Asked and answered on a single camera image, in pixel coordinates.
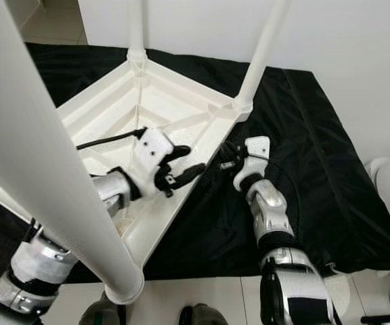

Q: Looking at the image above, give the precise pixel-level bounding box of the white plastic table top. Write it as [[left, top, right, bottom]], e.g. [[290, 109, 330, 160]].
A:
[[0, 49, 255, 305]]

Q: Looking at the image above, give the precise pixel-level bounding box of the black table cloth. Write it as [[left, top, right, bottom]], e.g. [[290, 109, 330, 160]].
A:
[[0, 42, 390, 282]]

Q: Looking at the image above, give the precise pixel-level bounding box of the grey robot left foot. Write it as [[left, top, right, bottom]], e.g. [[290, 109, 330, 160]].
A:
[[80, 292, 125, 325]]

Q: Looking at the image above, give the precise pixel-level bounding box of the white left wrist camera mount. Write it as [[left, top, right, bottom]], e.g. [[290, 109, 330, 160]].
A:
[[129, 127, 175, 194]]

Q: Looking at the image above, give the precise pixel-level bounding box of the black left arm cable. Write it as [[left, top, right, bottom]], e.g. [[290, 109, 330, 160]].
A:
[[75, 127, 148, 151]]

